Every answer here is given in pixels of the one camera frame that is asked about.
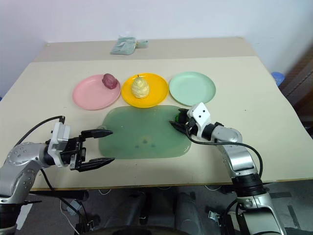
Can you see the translucent green mat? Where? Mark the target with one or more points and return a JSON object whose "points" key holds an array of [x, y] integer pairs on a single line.
{"points": [[146, 132]]}

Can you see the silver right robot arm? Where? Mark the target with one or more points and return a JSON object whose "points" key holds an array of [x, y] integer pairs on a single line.
{"points": [[234, 156]]}

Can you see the white power adapter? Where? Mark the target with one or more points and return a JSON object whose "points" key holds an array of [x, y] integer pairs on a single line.
{"points": [[73, 206]]}

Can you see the pale yellow pear toy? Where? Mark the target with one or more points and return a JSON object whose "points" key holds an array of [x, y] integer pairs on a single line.
{"points": [[140, 88]]}

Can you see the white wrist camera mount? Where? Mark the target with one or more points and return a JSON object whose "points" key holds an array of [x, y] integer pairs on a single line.
{"points": [[201, 113], [60, 137]]}

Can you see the light green plate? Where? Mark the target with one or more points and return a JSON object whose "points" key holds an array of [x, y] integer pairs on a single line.
{"points": [[193, 88]]}

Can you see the teal folded cloth bag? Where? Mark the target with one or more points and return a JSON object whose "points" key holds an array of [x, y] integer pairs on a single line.
{"points": [[122, 46]]}

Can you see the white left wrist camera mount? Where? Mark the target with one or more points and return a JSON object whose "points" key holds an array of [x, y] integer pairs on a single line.
{"points": [[60, 137]]}

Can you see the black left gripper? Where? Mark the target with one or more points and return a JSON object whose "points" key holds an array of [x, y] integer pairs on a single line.
{"points": [[75, 151]]}

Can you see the metal caster bracket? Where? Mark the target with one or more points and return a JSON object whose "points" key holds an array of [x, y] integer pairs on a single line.
{"points": [[214, 216]]}

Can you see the pink plate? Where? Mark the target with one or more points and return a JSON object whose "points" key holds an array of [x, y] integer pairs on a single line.
{"points": [[93, 95]]}

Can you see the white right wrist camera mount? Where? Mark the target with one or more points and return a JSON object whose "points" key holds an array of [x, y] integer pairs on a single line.
{"points": [[201, 113]]}

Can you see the yellow plate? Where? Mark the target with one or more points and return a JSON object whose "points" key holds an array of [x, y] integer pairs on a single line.
{"points": [[156, 90]]}

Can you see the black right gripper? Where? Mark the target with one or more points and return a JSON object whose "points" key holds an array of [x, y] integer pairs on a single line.
{"points": [[188, 124]]}

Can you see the dark brown wooden furniture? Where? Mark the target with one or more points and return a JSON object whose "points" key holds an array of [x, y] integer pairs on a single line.
{"points": [[303, 93]]}

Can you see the purple sweet potato toy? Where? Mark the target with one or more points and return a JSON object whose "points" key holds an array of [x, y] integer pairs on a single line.
{"points": [[110, 82]]}

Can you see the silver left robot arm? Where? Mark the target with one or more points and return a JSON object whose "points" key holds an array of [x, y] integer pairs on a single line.
{"points": [[19, 156]]}

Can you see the dark curved base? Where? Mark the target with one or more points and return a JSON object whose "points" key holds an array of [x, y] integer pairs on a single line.
{"points": [[137, 231]]}

